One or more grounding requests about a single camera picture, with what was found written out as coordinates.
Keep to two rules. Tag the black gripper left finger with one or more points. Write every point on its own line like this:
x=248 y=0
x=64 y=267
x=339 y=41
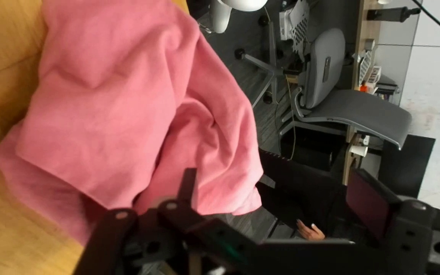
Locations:
x=128 y=244

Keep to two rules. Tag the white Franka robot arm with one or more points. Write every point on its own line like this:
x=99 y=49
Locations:
x=225 y=15

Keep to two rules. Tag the light grey office chair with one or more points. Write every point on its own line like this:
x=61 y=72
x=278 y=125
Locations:
x=342 y=101

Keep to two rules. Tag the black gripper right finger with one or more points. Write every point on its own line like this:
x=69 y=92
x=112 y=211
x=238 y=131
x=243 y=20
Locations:
x=413 y=238

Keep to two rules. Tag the person's hand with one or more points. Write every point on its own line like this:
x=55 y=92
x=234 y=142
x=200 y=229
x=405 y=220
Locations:
x=310 y=231

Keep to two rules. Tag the pink shirt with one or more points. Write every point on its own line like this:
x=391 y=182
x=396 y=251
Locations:
x=128 y=101

